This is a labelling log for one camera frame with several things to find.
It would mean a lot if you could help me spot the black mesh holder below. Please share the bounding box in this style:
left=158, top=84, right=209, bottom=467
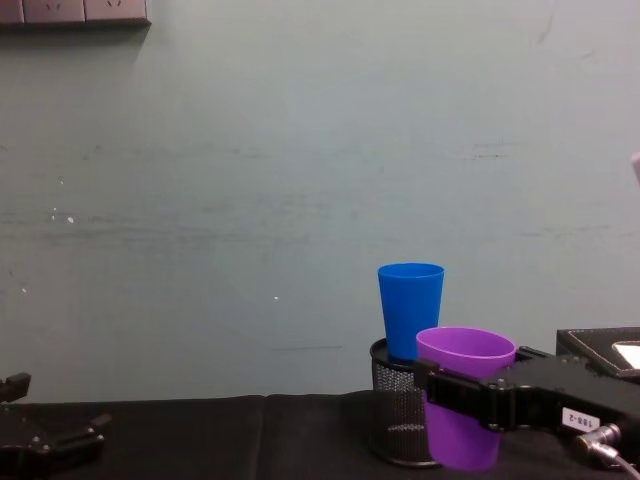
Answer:
left=368, top=337, right=442, bottom=469

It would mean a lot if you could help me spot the black table cloth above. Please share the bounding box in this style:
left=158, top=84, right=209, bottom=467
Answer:
left=0, top=391, right=640, bottom=480

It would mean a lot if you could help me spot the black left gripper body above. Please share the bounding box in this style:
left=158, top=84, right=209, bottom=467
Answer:
left=0, top=438, right=105, bottom=480

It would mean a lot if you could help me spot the blue plastic cup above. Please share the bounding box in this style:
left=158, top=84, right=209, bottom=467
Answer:
left=377, top=262, right=446, bottom=364

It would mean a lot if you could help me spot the dark wall trunking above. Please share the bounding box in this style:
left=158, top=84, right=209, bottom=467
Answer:
left=0, top=17, right=153, bottom=35

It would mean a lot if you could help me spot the black leather tissue box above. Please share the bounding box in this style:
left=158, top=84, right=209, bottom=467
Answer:
left=555, top=327, right=640, bottom=385

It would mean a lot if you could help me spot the purple plastic cup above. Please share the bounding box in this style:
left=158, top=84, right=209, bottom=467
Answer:
left=415, top=326, right=518, bottom=473

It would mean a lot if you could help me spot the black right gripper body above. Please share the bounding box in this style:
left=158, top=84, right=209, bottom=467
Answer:
left=494, top=353, right=640, bottom=442

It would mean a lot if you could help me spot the white tissue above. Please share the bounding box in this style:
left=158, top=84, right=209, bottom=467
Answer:
left=611, top=339, right=640, bottom=372

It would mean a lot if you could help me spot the right wrist cable with plug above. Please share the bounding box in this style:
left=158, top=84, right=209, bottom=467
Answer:
left=571, top=422, right=640, bottom=474

